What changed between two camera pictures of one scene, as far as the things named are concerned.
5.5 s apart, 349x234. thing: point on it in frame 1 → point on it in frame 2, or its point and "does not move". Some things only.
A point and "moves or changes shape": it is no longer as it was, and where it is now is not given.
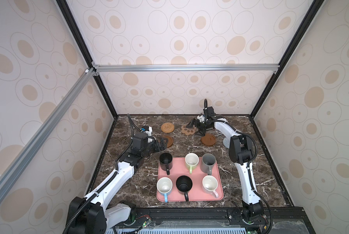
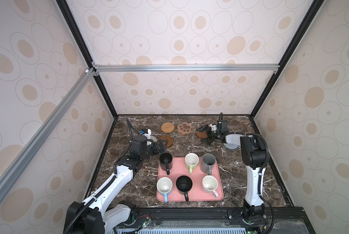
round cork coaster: x=167 y=127 does not move
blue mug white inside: x=164 y=185 does not move
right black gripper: x=202 y=132 → x=208 y=132
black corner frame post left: x=66 y=9 does not move
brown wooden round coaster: x=208 y=139 moves or changes shape
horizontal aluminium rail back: x=212 y=68 does not move
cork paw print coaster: x=188 y=131 moves or changes shape
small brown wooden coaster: x=169 y=141 does not move
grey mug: x=208 y=161 does not move
